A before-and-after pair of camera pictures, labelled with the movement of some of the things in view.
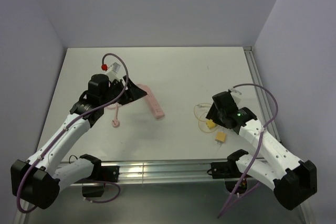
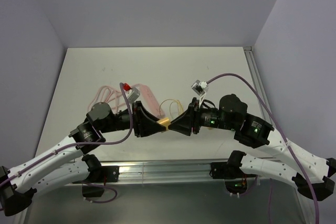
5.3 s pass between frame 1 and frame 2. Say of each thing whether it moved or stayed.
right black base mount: stayed
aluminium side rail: stayed
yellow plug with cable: moved
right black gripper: moved
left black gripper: moved
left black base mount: stayed
